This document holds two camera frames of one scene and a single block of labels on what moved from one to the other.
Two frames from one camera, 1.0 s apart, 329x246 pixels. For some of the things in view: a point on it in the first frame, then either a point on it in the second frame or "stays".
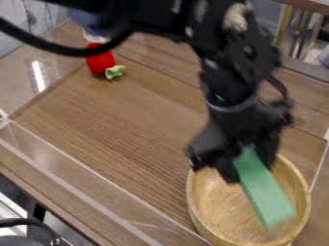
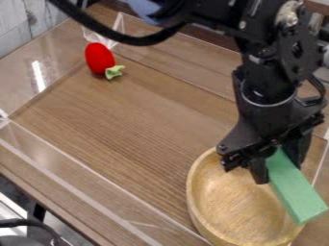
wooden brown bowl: (224, 214) stays
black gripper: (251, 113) to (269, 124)
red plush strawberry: (102, 63) stays
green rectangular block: (272, 204) to (298, 190)
